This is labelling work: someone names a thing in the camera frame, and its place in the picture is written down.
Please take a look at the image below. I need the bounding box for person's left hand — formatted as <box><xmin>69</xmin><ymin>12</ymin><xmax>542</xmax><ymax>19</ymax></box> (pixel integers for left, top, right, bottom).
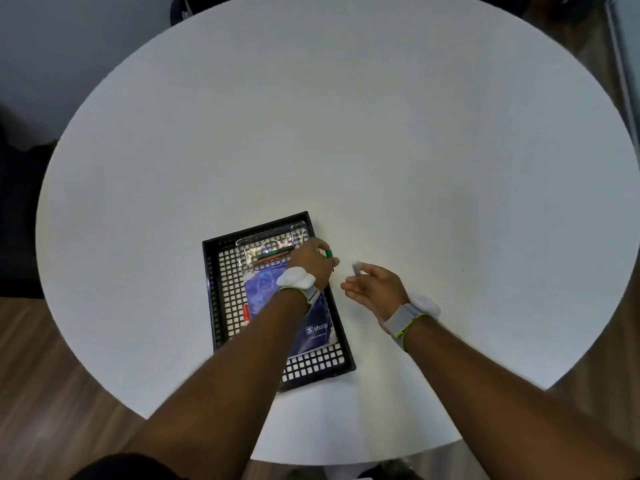
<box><xmin>286</xmin><ymin>238</ymin><xmax>340</xmax><ymax>292</ymax></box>

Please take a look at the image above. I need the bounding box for person's right hand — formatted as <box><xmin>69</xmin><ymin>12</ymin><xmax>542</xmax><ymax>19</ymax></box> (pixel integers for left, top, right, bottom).
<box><xmin>340</xmin><ymin>263</ymin><xmax>411</xmax><ymax>325</ymax></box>

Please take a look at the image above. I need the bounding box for person's left forearm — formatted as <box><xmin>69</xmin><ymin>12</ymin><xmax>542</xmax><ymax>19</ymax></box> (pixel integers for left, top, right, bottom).
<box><xmin>121</xmin><ymin>290</ymin><xmax>312</xmax><ymax>480</ymax></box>

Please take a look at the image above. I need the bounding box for person's right forearm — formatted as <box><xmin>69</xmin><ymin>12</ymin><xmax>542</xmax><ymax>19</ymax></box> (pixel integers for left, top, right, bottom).
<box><xmin>402</xmin><ymin>315</ymin><xmax>640</xmax><ymax>480</ymax></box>

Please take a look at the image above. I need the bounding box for white grey left wrist tracker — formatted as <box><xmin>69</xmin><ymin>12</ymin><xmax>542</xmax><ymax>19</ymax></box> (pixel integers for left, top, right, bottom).
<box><xmin>276</xmin><ymin>267</ymin><xmax>321</xmax><ymax>306</ymax></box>

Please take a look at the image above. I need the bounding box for white grey wrist tracker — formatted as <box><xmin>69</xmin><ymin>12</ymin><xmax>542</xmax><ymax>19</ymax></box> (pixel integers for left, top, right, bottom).
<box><xmin>384</xmin><ymin>295</ymin><xmax>442</xmax><ymax>352</ymax></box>
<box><xmin>276</xmin><ymin>267</ymin><xmax>321</xmax><ymax>306</ymax></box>

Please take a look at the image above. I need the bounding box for red pen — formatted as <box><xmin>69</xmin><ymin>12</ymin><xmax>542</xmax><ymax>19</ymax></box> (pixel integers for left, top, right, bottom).
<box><xmin>252</xmin><ymin>253</ymin><xmax>295</xmax><ymax>268</ymax></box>

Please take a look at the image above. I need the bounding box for white grey right wrist tracker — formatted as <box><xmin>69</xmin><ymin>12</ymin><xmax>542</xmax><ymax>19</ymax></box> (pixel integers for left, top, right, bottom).
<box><xmin>384</xmin><ymin>295</ymin><xmax>442</xmax><ymax>352</ymax></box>

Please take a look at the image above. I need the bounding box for blue notebook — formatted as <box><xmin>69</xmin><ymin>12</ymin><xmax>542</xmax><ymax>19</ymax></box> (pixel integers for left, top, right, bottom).
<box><xmin>242</xmin><ymin>265</ymin><xmax>337</xmax><ymax>356</ymax></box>

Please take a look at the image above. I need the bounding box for clear plastic pencil pouch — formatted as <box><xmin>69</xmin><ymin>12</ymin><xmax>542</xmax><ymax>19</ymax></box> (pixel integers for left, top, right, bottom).
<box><xmin>235</xmin><ymin>221</ymin><xmax>310</xmax><ymax>275</ymax></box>

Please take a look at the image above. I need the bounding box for black mesh plastic tray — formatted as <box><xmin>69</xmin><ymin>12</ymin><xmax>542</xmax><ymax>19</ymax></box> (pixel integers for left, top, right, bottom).
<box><xmin>202</xmin><ymin>211</ymin><xmax>357</xmax><ymax>393</ymax></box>

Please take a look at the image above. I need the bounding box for black garment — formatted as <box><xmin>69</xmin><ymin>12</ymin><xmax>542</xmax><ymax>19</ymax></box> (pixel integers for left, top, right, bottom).
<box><xmin>69</xmin><ymin>452</ymin><xmax>187</xmax><ymax>480</ymax></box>

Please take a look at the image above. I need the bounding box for dark furniture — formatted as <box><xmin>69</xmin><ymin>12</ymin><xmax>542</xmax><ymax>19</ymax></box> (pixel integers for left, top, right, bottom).
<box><xmin>0</xmin><ymin>107</ymin><xmax>60</xmax><ymax>300</ymax></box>

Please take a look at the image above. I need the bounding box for white door frame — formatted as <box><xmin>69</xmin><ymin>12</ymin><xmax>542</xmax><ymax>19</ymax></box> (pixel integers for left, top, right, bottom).
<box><xmin>604</xmin><ymin>0</ymin><xmax>640</xmax><ymax>163</ymax></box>

